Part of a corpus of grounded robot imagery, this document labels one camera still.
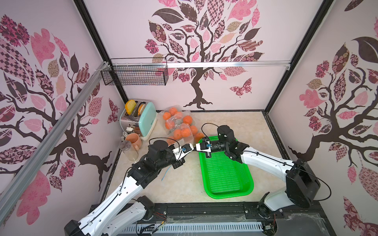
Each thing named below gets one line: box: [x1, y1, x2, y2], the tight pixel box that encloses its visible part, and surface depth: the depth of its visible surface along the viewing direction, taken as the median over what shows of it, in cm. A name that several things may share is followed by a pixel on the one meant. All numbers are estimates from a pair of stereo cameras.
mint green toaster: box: [119, 99, 158, 141], surface depth 98 cm
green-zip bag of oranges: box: [173, 110, 200, 140], surface depth 102 cm
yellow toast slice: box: [125, 99, 137, 116], surface depth 99 cm
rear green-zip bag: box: [161, 104, 186, 131], surface depth 107 cm
